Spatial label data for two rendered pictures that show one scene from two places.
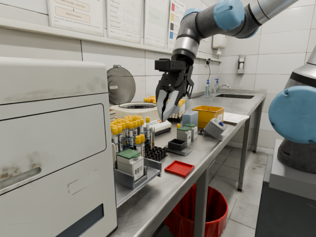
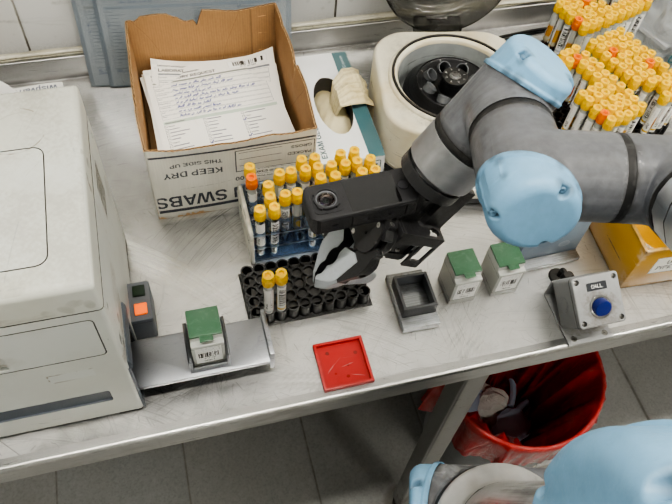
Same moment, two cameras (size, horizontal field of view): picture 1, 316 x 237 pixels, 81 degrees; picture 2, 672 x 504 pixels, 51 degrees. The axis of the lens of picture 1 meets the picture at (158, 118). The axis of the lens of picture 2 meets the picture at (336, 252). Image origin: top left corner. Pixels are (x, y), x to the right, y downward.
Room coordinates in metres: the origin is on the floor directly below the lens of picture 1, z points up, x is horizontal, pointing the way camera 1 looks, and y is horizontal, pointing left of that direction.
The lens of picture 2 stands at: (0.16, -0.29, 1.74)
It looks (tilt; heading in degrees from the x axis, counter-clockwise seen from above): 55 degrees down; 36
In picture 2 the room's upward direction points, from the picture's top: 7 degrees clockwise
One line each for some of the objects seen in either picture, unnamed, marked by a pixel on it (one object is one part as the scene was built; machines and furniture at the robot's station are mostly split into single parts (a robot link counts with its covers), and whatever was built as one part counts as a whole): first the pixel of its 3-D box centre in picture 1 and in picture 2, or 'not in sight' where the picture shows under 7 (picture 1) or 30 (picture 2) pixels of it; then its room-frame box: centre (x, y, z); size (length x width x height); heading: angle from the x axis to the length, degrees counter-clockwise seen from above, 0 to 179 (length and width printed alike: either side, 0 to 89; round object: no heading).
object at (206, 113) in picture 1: (207, 117); (653, 228); (0.97, -0.27, 0.93); 0.13 x 0.13 x 0.10; 53
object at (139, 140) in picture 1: (142, 146); (306, 268); (0.56, 0.05, 0.93); 0.17 x 0.09 x 0.11; 147
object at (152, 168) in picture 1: (124, 182); (189, 351); (0.37, 0.07, 0.92); 0.21 x 0.07 x 0.05; 146
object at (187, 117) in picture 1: (190, 122); (548, 229); (0.86, -0.15, 0.92); 0.10 x 0.07 x 0.10; 148
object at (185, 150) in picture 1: (177, 146); (413, 296); (0.65, -0.07, 0.89); 0.09 x 0.05 x 0.04; 55
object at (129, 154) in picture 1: (130, 154); (203, 324); (0.39, 0.06, 0.98); 0.05 x 0.04 x 0.01; 56
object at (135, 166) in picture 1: (130, 167); (206, 337); (0.39, 0.06, 0.95); 0.05 x 0.04 x 0.06; 56
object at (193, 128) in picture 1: (190, 132); (502, 268); (0.77, -0.14, 0.91); 0.05 x 0.04 x 0.07; 56
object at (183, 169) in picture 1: (179, 168); (343, 363); (0.51, -0.07, 0.88); 0.07 x 0.07 x 0.01; 56
